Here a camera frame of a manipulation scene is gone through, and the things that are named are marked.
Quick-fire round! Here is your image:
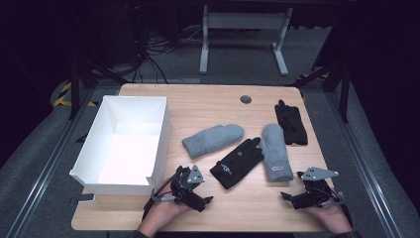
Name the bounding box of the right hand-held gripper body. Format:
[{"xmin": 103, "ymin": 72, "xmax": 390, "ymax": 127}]
[{"xmin": 295, "ymin": 166, "xmax": 346, "ymax": 210}]

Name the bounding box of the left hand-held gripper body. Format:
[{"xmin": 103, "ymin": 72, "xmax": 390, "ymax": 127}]
[{"xmin": 169, "ymin": 164, "xmax": 207, "ymax": 213}]

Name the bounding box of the grey mitten with label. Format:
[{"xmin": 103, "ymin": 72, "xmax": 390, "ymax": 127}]
[{"xmin": 260, "ymin": 123, "xmax": 294, "ymax": 183}]

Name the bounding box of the plain grey mitten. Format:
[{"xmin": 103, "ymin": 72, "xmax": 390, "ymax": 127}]
[{"xmin": 181, "ymin": 123, "xmax": 246, "ymax": 161}]

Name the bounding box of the black glove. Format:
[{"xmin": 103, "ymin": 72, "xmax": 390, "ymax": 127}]
[
  {"xmin": 273, "ymin": 98, "xmax": 309, "ymax": 146},
  {"xmin": 209, "ymin": 137, "xmax": 265, "ymax": 190}
]

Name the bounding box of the white box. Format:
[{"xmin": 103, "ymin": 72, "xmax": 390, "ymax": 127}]
[{"xmin": 68, "ymin": 94, "xmax": 172, "ymax": 196}]

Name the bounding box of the person's right hand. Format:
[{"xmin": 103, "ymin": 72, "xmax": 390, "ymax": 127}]
[{"xmin": 301, "ymin": 202, "xmax": 354, "ymax": 235}]

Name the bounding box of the person's left hand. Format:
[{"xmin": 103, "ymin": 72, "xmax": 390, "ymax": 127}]
[{"xmin": 138, "ymin": 183, "xmax": 192, "ymax": 238}]

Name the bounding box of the black metal stand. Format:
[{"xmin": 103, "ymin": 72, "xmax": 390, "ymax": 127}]
[
  {"xmin": 286, "ymin": 60, "xmax": 352, "ymax": 124},
  {"xmin": 67, "ymin": 58, "xmax": 131, "ymax": 121}
]

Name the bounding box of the yellow black striped tape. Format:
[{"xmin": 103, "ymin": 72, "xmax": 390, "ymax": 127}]
[{"xmin": 52, "ymin": 81, "xmax": 99, "ymax": 108}]

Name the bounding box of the right hand-held gripper cable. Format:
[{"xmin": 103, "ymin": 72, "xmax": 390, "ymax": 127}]
[{"xmin": 320, "ymin": 189, "xmax": 354, "ymax": 229}]

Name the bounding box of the grey metal floor rail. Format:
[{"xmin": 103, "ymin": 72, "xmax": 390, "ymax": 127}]
[
  {"xmin": 5, "ymin": 88, "xmax": 97, "ymax": 238},
  {"xmin": 325, "ymin": 91, "xmax": 404, "ymax": 238}
]

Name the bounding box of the tangle of black floor cables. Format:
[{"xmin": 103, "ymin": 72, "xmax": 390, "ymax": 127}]
[{"xmin": 125, "ymin": 3, "xmax": 206, "ymax": 84}]

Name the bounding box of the white metal desk frame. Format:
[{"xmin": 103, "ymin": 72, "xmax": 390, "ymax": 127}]
[{"xmin": 198, "ymin": 4, "xmax": 294, "ymax": 76}]

